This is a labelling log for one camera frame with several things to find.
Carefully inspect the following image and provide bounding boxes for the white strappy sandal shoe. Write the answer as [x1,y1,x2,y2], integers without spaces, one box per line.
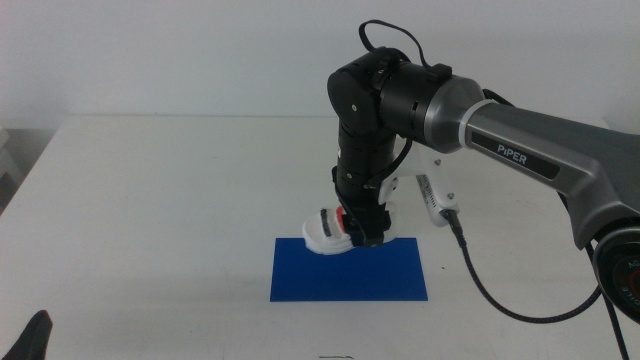
[301,202,402,257]

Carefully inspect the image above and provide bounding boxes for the blue rectangular mat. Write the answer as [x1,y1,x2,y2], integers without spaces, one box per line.
[269,237,429,303]

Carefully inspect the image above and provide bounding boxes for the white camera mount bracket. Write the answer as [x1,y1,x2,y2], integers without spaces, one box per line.
[377,138,453,207]

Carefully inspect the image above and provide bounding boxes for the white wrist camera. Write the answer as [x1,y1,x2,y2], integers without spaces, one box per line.
[415,173,461,229]

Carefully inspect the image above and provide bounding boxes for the braided black camera cable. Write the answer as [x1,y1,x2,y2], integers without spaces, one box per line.
[441,208,603,325]

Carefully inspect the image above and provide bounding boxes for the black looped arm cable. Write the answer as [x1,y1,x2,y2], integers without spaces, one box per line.
[357,19,454,81]

